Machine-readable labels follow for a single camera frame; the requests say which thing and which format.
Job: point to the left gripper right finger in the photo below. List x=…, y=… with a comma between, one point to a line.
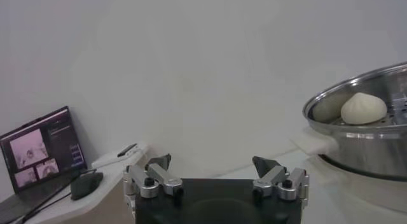
x=270, y=179

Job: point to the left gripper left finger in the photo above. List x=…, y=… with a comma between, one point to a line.
x=165, y=180

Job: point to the white steamed baozi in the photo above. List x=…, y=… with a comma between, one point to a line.
x=362, y=109

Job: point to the steel steamer pot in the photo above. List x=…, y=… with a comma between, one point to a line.
x=359, y=193

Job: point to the stainless steel steamer basket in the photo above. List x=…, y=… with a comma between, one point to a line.
x=372, y=155

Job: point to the black and white phone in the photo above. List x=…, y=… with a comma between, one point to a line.
x=127, y=149

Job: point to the white flat box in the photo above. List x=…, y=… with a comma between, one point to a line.
x=109, y=160

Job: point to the white side table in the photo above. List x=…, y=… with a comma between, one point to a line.
x=105, y=187

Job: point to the black computer mouse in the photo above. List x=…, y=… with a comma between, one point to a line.
x=86, y=185

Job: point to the open laptop computer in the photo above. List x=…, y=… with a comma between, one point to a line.
x=57, y=139

